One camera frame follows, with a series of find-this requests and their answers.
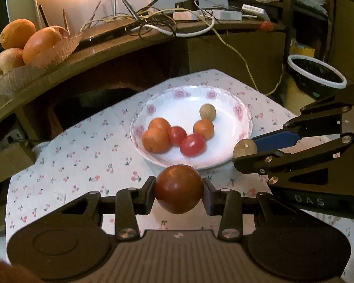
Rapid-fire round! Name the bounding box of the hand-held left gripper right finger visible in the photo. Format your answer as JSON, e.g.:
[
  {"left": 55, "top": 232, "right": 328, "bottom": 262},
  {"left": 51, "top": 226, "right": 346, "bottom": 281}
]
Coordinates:
[{"left": 202, "top": 177, "right": 313, "bottom": 241}]

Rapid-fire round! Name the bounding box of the long white box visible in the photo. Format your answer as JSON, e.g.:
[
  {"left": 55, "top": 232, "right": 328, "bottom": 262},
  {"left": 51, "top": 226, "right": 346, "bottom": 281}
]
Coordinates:
[{"left": 211, "top": 9, "right": 242, "bottom": 21}]

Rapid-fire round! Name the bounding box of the dark red tomato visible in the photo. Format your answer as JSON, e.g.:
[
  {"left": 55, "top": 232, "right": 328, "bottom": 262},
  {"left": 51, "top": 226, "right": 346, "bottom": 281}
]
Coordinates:
[{"left": 155, "top": 164, "right": 203, "bottom": 214}]

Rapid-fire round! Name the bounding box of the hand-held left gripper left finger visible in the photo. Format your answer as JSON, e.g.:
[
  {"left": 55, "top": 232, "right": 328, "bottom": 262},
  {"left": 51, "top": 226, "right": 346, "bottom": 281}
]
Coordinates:
[{"left": 47, "top": 176, "right": 157, "bottom": 241}]

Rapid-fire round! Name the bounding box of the black cable tangle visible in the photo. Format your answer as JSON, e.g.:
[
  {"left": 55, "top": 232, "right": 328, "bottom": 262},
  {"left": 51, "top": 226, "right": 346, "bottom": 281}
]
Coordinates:
[{"left": 125, "top": 0, "right": 177, "bottom": 37}]

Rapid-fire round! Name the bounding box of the yellow trash bin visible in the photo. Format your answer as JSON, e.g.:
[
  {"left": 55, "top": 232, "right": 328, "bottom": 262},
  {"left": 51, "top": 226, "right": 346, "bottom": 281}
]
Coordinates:
[{"left": 285, "top": 54, "right": 347, "bottom": 115}]

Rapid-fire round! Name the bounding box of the white power strip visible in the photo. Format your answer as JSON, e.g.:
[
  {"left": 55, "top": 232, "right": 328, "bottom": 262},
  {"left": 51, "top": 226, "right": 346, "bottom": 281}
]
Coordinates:
[{"left": 242, "top": 4, "right": 270, "bottom": 18}]

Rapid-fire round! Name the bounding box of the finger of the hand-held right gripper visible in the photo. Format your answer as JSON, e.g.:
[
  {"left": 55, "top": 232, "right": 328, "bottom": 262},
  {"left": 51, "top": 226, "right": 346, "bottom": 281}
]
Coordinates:
[
  {"left": 233, "top": 133, "right": 354, "bottom": 196},
  {"left": 251, "top": 81, "right": 354, "bottom": 154}
]

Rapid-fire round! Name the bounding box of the dark shelf unit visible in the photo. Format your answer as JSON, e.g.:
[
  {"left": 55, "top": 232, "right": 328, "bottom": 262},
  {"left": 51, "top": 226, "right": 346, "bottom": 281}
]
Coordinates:
[{"left": 227, "top": 0, "right": 354, "bottom": 81}]

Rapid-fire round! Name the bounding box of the white cable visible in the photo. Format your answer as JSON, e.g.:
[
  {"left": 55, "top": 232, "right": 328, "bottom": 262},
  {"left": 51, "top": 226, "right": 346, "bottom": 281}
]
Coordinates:
[{"left": 127, "top": 15, "right": 216, "bottom": 38}]

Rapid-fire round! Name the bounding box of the black bin white rim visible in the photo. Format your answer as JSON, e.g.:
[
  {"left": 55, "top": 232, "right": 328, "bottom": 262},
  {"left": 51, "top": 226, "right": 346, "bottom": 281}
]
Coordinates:
[{"left": 291, "top": 59, "right": 344, "bottom": 98}]

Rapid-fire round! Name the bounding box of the yellow apple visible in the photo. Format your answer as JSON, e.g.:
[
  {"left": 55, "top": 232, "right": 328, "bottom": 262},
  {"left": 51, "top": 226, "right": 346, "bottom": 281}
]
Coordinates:
[{"left": 0, "top": 48, "right": 25, "bottom": 83}]

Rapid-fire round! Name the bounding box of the small orange mandarin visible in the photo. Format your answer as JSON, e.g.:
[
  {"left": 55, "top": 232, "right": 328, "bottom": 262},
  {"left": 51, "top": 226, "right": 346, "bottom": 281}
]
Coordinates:
[
  {"left": 149, "top": 117, "right": 172, "bottom": 133},
  {"left": 193, "top": 119, "right": 215, "bottom": 140},
  {"left": 142, "top": 127, "right": 171, "bottom": 154}
]

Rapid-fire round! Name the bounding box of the black flat tray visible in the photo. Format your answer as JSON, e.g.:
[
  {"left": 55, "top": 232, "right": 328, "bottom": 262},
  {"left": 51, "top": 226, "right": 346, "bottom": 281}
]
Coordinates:
[{"left": 76, "top": 21, "right": 136, "bottom": 45}]

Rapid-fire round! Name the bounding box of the cardboard box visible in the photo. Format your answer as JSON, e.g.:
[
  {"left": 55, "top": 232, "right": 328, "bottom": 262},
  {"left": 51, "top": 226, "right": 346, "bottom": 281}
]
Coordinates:
[{"left": 0, "top": 141, "right": 36, "bottom": 190}]

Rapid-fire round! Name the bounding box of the wooden desk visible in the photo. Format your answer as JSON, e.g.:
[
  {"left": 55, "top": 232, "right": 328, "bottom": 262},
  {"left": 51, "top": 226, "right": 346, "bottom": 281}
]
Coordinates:
[{"left": 0, "top": 18, "right": 287, "bottom": 189}]

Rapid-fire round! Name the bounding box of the black power adapter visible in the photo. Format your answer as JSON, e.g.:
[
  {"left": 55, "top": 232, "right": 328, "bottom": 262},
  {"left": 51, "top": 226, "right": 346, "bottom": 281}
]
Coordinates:
[{"left": 175, "top": 0, "right": 197, "bottom": 11}]

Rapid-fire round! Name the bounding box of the glass bowl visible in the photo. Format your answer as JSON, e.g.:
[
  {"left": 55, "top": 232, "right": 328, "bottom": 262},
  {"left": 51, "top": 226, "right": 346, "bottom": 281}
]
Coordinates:
[{"left": 0, "top": 31, "right": 83, "bottom": 95}]

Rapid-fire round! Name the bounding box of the red apple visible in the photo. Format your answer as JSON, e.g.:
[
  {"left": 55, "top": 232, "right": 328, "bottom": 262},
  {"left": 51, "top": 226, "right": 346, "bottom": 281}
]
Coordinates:
[{"left": 51, "top": 25, "right": 70, "bottom": 39}]

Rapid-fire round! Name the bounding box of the bright red tomato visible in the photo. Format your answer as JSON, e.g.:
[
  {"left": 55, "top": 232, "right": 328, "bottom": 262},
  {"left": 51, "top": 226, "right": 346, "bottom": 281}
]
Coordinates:
[
  {"left": 180, "top": 133, "right": 206, "bottom": 157},
  {"left": 168, "top": 126, "right": 187, "bottom": 146}
]

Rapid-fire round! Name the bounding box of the cherry print tablecloth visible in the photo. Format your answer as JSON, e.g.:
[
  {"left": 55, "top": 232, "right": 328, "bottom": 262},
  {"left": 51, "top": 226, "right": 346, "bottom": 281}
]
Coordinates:
[{"left": 4, "top": 69, "right": 354, "bottom": 283}]

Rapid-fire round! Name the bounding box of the small white adapter box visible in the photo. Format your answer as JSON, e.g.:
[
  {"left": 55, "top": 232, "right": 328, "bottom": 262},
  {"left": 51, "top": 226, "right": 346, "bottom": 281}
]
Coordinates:
[{"left": 173, "top": 10, "right": 199, "bottom": 21}]

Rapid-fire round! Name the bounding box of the metal tripod stand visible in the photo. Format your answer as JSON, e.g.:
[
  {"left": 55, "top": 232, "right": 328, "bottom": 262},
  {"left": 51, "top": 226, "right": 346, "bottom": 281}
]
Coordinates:
[{"left": 111, "top": 0, "right": 140, "bottom": 21}]

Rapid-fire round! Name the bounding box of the white floral-rim plate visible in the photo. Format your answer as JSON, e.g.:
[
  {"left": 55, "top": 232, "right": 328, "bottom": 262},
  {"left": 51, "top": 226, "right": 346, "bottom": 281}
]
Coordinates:
[{"left": 130, "top": 85, "right": 253, "bottom": 170}]

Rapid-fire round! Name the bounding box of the large orange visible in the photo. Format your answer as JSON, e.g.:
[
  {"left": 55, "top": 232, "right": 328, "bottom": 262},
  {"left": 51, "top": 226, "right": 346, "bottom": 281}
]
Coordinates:
[
  {"left": 0, "top": 18, "right": 37, "bottom": 50},
  {"left": 22, "top": 27, "right": 62, "bottom": 68}
]

